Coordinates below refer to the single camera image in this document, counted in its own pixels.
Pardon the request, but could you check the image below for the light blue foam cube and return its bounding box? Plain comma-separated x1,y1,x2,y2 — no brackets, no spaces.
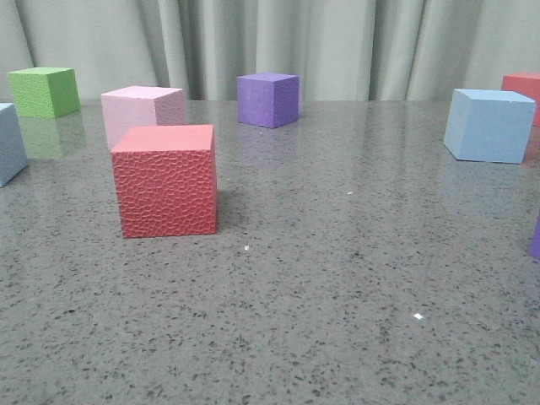
444,89,536,164

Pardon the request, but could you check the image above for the purple foam cube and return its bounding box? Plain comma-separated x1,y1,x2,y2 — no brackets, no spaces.
237,73,300,128

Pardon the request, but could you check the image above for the red textured foam cube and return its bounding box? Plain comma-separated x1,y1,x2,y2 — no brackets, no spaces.
111,124,218,238

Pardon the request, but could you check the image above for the pink foam cube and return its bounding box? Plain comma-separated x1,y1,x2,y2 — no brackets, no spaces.
100,85,186,149

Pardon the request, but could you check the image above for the grey-green curtain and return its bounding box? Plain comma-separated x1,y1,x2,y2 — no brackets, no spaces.
1,1,539,100

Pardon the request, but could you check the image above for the green foam cube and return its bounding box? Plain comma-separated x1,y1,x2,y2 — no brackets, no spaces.
7,67,80,118

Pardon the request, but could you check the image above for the purple cube at right edge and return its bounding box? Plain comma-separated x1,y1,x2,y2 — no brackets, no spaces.
529,216,540,258

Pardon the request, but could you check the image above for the red foam cube far right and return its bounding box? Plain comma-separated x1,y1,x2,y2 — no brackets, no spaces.
501,72,540,127

